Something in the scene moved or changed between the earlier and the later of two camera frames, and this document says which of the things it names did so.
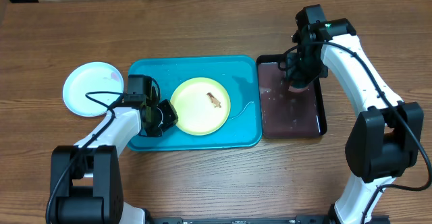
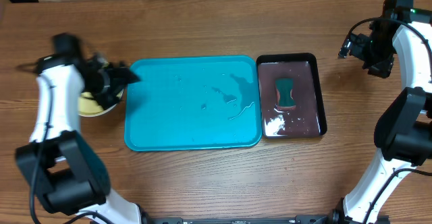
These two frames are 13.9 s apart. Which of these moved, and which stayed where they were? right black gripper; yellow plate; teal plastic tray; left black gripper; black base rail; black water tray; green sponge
Moved: green sponge; left black gripper; right black gripper; yellow plate
Stayed: teal plastic tray; black water tray; black base rail
